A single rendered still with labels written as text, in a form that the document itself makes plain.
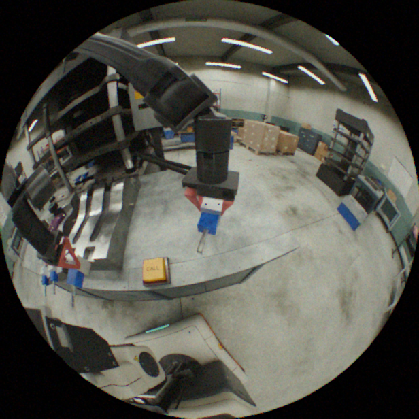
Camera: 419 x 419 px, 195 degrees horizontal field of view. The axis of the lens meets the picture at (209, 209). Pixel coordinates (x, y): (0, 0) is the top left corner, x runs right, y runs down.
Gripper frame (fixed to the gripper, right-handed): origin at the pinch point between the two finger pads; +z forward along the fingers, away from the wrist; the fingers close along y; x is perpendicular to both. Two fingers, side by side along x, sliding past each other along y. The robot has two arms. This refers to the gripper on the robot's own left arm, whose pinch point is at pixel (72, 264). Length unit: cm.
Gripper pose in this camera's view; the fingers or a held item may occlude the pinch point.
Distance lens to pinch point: 38.5
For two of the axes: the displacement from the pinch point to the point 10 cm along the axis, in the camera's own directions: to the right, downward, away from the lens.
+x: 2.4, 6.9, -6.8
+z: 0.0, 7.0, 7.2
